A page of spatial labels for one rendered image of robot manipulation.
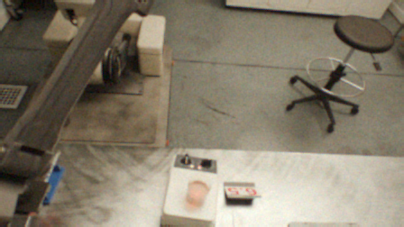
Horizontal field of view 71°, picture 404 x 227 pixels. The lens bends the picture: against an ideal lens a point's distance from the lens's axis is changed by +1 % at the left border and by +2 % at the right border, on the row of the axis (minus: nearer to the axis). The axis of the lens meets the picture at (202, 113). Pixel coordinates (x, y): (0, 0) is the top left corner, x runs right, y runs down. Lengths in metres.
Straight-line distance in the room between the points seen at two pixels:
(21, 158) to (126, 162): 0.34
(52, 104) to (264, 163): 0.60
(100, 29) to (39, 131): 0.20
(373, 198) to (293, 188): 0.24
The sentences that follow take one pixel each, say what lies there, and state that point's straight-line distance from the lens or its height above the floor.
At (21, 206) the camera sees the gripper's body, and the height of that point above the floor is 0.87.
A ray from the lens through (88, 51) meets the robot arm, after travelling 0.52.
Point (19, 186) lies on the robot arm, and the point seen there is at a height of 0.97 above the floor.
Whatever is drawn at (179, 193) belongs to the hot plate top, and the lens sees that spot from 0.69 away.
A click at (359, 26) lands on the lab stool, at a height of 0.64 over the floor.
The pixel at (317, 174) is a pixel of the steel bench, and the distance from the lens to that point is 0.93.
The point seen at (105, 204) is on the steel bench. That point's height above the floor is 0.75.
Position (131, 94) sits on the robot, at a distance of 1.53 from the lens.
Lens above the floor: 1.47
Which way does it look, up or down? 50 degrees down
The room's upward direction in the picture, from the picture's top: 10 degrees clockwise
